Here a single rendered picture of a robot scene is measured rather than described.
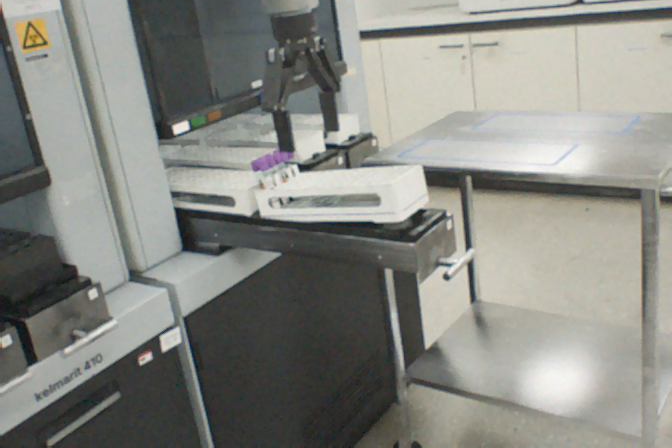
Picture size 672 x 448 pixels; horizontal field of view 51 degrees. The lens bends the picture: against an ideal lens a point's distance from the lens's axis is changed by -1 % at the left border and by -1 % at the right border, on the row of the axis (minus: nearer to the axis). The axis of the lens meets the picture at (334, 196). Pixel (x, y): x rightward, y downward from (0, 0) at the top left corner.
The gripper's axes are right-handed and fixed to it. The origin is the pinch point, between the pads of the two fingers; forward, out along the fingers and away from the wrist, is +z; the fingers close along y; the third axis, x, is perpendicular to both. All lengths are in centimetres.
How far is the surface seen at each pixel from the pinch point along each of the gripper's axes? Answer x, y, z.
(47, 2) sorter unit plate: 29.6, -23.9, -27.3
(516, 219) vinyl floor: 43, 198, 94
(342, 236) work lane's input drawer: -8.4, -6.1, 15.6
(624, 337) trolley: -36, 65, 67
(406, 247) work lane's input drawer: -20.4, -6.2, 16.0
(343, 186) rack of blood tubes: -8.7, -4.3, 7.5
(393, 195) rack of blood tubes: -18.0, -4.4, 8.3
